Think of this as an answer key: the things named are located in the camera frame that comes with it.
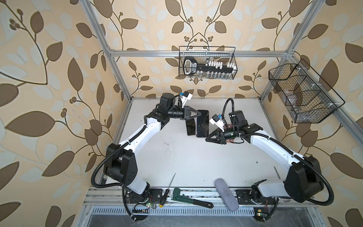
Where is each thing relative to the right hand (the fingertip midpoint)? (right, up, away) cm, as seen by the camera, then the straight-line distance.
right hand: (207, 140), depth 74 cm
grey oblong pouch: (+12, -31, -5) cm, 34 cm away
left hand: (-4, +14, -4) cm, 15 cm away
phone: (-3, +9, -2) cm, 10 cm away
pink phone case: (+10, +9, -7) cm, 15 cm away
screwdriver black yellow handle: (-22, -29, +1) cm, 36 cm away
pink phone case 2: (+11, 0, -3) cm, 11 cm away
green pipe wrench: (-16, -29, -1) cm, 33 cm away
